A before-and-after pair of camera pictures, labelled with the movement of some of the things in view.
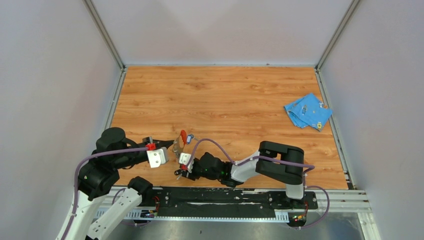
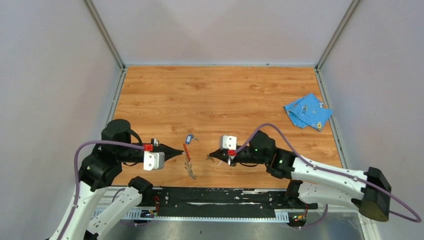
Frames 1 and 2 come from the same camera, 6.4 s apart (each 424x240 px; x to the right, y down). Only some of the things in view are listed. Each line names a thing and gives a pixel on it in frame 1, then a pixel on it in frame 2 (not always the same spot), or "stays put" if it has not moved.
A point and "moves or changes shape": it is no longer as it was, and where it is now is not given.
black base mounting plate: x=224 y=202 stays put
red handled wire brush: x=178 y=144 moves or changes shape
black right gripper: x=193 y=172 to x=219 y=155
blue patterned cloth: x=308 y=111 stays put
